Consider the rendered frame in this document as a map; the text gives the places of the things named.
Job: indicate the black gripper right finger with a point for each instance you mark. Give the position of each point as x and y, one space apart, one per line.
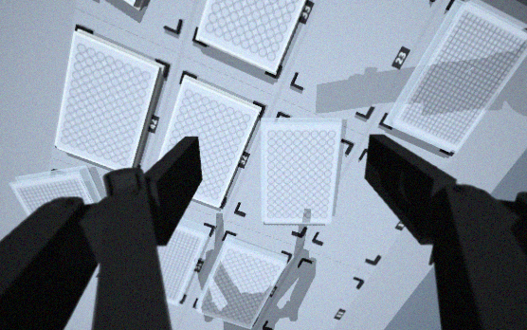
478 240

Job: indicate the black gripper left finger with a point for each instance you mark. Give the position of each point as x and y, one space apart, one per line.
39 290

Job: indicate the white well plate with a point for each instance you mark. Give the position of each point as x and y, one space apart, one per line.
136 3
179 258
470 58
33 190
255 31
240 282
108 102
223 123
299 163

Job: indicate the grey flat deck plate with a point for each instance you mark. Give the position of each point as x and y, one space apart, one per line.
34 43

